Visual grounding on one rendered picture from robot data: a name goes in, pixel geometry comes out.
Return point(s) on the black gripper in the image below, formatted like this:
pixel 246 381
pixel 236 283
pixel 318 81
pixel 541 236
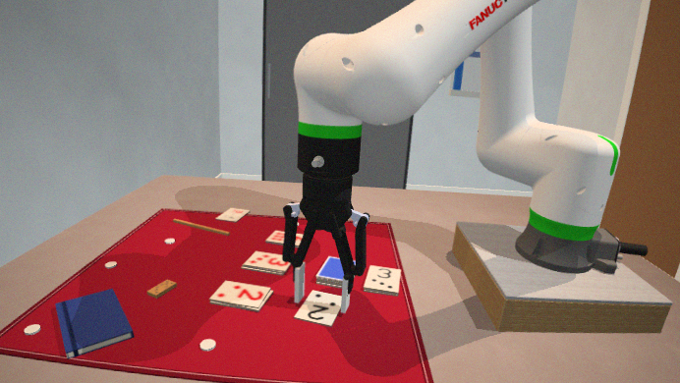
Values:
pixel 330 215

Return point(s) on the blue playing card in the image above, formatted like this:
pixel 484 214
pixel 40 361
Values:
pixel 320 308
pixel 331 270

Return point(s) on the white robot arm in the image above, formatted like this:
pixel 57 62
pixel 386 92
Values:
pixel 385 74

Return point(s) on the blue book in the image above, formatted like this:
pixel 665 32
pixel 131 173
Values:
pixel 92 322

